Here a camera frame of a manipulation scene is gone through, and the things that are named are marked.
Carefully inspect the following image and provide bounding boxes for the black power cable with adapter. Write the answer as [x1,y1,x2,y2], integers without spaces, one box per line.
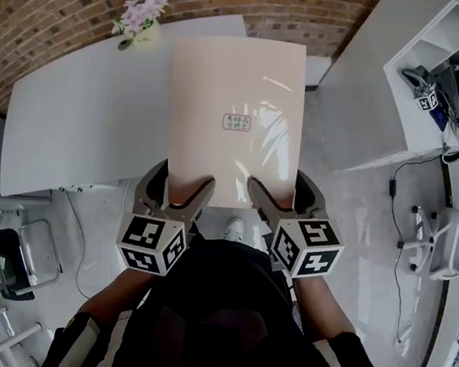
[365,146,446,348]

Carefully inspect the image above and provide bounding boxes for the person's black clothing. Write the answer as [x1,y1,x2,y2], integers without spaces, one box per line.
[41,215,411,367]

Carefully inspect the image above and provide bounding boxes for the person's right forearm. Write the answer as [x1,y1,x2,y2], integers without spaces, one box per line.
[281,271,369,355]

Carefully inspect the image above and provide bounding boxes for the metal frame chair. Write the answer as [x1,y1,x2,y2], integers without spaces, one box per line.
[7,216,71,296]

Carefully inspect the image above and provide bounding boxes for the spare hand-held gripper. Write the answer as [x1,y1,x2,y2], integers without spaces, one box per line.
[395,62,449,118]

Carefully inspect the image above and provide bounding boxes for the white shelf unit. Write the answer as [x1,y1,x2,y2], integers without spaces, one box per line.
[366,0,459,190]

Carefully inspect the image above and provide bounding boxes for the white office chair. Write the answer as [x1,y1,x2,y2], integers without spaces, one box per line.
[390,198,459,287]

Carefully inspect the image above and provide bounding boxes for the pink flowers in white vase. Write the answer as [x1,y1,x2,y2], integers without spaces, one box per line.
[107,0,172,57]

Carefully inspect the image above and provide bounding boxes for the person's left forearm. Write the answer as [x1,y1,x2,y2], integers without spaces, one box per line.
[77,258,159,341]

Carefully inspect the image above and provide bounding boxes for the black chair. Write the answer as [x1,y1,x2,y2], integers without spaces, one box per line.
[0,226,46,305]

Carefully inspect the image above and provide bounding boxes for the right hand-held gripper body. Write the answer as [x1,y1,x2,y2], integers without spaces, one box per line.
[257,206,350,287]

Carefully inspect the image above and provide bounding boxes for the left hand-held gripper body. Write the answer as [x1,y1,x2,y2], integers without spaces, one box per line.
[112,194,203,282]

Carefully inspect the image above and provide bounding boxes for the person's white shoe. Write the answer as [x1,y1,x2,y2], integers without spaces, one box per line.
[223,216,247,244]

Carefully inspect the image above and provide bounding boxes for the pale pink folder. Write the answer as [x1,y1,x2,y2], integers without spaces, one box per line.
[150,25,319,220]

